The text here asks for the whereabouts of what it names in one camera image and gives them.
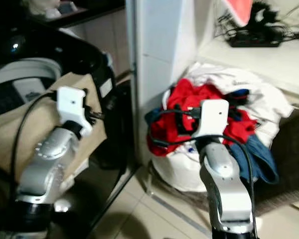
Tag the red garment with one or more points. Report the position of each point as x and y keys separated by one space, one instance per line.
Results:
x=184 y=94

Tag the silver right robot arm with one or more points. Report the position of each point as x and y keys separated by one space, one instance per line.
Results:
x=226 y=184

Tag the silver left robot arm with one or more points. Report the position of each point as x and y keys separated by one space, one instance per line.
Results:
x=50 y=157

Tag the black top-loading washing machine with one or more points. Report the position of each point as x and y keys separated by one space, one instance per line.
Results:
x=30 y=45

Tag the white laundry basket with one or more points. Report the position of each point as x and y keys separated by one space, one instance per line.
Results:
x=177 y=169

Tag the beige cloth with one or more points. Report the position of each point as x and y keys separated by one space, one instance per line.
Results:
x=35 y=124

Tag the white cabinet panel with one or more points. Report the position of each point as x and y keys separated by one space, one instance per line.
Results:
x=157 y=45

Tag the white garment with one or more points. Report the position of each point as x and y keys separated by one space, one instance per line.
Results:
x=264 y=99

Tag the blue denim garment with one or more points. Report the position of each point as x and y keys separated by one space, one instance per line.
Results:
x=261 y=157

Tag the dark countertop shelf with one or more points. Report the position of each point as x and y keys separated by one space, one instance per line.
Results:
x=94 y=12

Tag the pink cloth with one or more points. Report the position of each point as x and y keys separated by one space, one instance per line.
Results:
x=239 y=10

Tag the white crumpled item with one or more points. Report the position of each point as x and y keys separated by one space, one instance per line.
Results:
x=42 y=7

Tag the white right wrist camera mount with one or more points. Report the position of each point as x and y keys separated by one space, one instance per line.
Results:
x=214 y=115

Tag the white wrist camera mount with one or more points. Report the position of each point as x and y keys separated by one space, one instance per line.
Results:
x=71 y=102
x=214 y=115

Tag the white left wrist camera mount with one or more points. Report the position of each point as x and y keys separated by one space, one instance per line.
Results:
x=71 y=102

